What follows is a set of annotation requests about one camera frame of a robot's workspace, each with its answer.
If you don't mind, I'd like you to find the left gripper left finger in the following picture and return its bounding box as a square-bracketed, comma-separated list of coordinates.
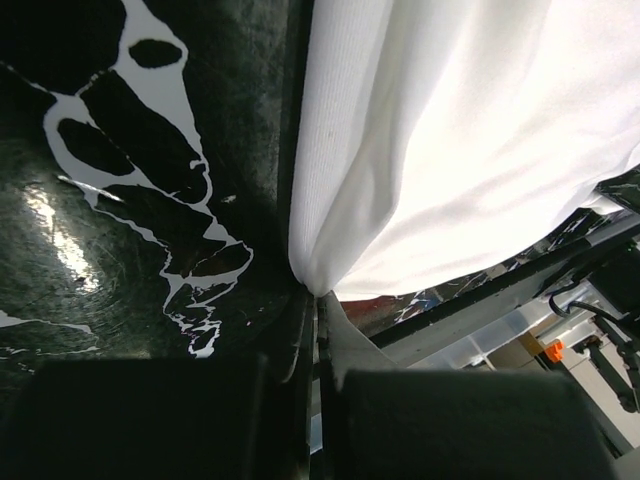
[1, 290, 315, 479]

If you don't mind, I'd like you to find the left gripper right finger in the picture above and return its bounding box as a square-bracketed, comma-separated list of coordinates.
[318, 294, 615, 479]

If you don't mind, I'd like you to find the white printed t shirt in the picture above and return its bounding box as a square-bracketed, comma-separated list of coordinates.
[288, 1, 639, 301]

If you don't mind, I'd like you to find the black marble pattern mat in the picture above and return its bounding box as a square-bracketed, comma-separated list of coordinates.
[0, 0, 640, 391]

